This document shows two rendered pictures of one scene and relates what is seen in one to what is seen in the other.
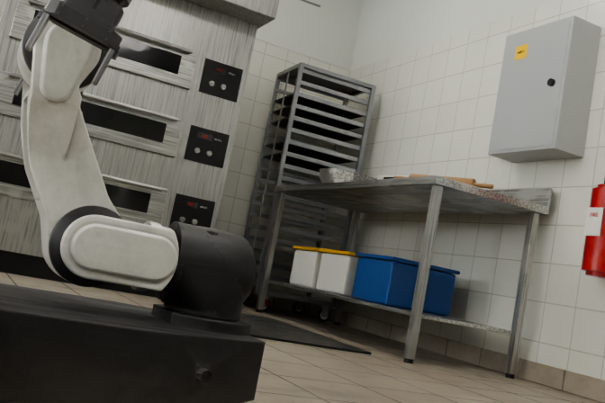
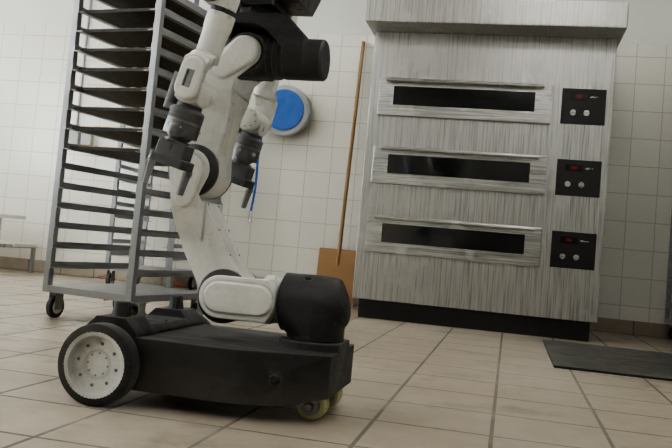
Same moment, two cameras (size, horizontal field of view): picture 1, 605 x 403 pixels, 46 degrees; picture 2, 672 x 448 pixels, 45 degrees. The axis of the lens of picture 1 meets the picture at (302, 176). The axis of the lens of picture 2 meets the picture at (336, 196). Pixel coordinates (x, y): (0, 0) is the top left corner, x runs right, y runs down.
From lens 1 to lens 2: 1.23 m
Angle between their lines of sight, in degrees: 37
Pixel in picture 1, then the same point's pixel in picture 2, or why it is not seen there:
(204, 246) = (297, 288)
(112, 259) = (227, 303)
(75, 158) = (207, 239)
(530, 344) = not seen: outside the picture
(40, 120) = (180, 219)
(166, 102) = (527, 141)
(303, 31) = not seen: outside the picture
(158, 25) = (508, 68)
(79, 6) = (162, 150)
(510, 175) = not seen: outside the picture
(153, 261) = (254, 302)
